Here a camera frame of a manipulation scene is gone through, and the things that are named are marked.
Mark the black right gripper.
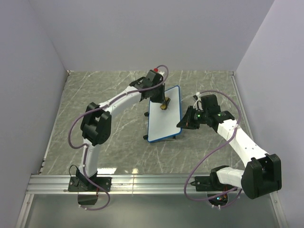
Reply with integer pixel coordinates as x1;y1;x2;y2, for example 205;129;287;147
176;106;209;130

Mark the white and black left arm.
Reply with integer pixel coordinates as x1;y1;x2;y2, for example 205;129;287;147
76;81;167;191

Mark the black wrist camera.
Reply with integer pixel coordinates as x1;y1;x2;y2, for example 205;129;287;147
143;70;163;87
201;95;221;115

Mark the yellow bone-shaped whiteboard eraser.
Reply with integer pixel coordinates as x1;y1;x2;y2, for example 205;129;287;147
160;97;171;110

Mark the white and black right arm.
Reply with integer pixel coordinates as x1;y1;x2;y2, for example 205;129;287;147
177;106;282;199

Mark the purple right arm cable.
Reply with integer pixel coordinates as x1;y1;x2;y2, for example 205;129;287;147
183;90;243;211

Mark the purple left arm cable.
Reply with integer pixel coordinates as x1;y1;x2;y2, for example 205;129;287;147
68;64;170;212

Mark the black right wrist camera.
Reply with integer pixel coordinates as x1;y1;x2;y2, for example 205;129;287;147
201;95;221;115

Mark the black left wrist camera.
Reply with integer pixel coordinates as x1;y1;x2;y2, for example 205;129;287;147
143;70;163;87

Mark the aluminium extrusion rail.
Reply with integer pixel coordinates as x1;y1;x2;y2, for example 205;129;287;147
26;173;278;195

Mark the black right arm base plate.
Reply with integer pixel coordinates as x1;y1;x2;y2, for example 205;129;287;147
190;175;224;192

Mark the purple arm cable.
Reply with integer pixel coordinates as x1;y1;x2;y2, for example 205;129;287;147
68;64;170;212
183;90;243;211

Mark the blue-framed small whiteboard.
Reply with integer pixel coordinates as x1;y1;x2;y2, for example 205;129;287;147
147;85;182;143

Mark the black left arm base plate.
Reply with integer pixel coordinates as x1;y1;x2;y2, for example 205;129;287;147
67;176;112;192

